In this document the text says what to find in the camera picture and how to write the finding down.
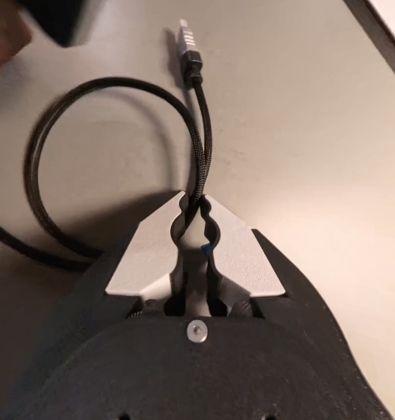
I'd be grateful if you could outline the black hdmi switch box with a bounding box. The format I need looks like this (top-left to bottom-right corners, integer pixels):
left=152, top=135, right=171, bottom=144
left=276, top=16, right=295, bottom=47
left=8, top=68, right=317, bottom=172
left=19, top=0, right=98, bottom=48

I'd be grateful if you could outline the black braided switch cable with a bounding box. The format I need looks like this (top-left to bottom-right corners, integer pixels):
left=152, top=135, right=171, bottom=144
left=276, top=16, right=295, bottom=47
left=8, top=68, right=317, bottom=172
left=0, top=19, right=213, bottom=273

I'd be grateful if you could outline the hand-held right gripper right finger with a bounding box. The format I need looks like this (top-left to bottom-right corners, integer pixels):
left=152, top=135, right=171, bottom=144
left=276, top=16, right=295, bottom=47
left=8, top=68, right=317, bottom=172
left=200, top=194, right=287, bottom=308

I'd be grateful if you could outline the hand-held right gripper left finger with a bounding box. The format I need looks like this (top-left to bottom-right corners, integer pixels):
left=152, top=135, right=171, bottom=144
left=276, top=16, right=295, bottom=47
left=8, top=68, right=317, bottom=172
left=105, top=190, right=187, bottom=302

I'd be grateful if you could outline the person's left hand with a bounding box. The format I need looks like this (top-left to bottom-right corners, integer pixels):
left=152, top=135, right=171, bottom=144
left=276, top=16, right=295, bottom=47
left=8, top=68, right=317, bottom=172
left=0, top=10, right=32, bottom=68

